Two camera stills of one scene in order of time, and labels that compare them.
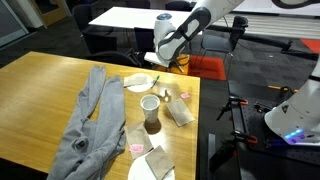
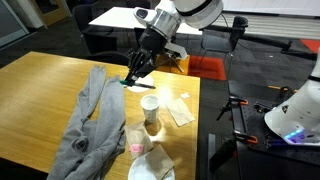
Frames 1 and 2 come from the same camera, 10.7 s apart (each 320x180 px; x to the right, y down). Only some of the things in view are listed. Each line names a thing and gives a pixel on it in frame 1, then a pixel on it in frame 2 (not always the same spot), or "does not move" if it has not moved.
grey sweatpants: x=88 y=144 does not move
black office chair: x=127 y=57 does not move
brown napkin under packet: x=136 y=134 does not move
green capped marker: x=155 y=81 -> x=132 y=84
